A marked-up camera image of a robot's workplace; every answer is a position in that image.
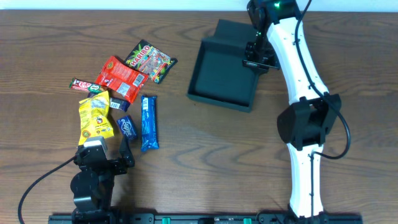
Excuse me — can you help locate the Haribo gummy bag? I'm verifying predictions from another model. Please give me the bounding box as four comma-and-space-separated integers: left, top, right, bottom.
124, 39, 178, 84

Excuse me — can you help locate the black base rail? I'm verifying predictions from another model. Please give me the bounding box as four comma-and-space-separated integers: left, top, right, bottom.
48, 213, 363, 224

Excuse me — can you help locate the blue Eclipse mints tin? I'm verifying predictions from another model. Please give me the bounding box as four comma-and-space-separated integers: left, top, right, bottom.
116, 115, 137, 140

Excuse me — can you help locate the blue Oreo cookie pack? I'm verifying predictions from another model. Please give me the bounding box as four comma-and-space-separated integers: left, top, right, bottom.
141, 95, 159, 152

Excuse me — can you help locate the red candy bag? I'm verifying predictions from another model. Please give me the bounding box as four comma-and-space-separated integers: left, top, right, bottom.
95, 56, 149, 103

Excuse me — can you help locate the yellow candy bag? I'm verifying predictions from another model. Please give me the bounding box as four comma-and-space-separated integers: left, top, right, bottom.
78, 91, 114, 145

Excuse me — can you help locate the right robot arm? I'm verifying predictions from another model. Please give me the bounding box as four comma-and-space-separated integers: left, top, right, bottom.
243, 1, 341, 219

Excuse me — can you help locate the dark green box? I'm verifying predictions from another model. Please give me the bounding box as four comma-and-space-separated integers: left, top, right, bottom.
187, 19, 265, 113

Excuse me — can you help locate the KitKat Milo bar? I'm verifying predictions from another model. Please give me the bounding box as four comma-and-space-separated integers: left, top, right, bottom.
69, 78, 107, 93

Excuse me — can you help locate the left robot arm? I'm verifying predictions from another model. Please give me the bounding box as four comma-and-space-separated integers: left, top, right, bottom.
70, 136, 135, 224

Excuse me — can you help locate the dark blue chocolate bar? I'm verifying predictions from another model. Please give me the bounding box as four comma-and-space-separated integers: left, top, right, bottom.
80, 93, 130, 112

